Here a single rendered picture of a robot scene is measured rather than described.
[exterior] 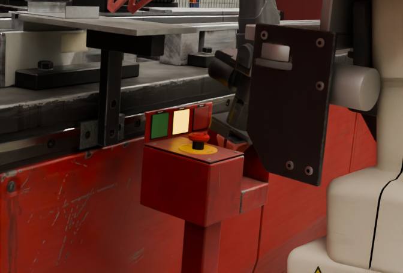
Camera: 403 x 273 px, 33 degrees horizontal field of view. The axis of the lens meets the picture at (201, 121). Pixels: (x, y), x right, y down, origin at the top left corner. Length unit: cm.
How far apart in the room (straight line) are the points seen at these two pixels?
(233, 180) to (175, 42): 53
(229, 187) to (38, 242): 35
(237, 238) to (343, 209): 114
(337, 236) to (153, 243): 81
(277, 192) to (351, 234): 131
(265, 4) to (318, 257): 59
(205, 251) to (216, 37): 68
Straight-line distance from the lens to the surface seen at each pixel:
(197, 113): 138
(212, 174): 120
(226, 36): 187
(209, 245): 135
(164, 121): 131
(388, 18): 73
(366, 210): 73
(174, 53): 169
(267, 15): 124
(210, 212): 122
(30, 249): 121
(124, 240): 142
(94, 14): 129
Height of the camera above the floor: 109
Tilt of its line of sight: 12 degrees down
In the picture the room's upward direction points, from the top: 4 degrees clockwise
